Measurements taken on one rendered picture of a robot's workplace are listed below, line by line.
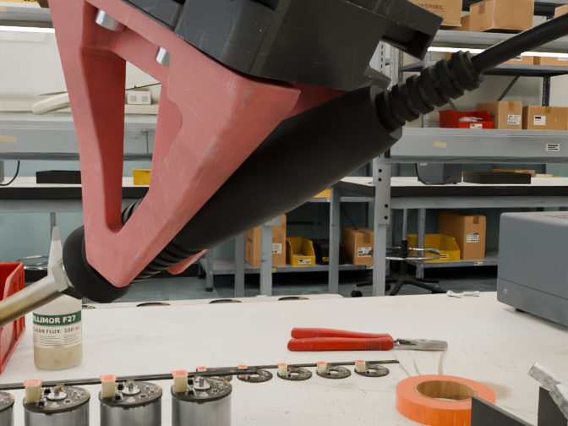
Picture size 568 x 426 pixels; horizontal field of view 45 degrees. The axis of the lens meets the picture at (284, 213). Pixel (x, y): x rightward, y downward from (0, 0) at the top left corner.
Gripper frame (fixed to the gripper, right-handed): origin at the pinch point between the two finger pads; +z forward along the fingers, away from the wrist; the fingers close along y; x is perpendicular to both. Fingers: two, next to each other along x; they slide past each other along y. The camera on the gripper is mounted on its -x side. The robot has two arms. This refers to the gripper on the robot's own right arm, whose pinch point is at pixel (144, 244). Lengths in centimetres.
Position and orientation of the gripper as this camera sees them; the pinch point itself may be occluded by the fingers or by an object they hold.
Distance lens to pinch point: 20.2
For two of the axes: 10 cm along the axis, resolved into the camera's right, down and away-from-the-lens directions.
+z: -4.1, 8.5, 3.3
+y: -5.3, 0.8, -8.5
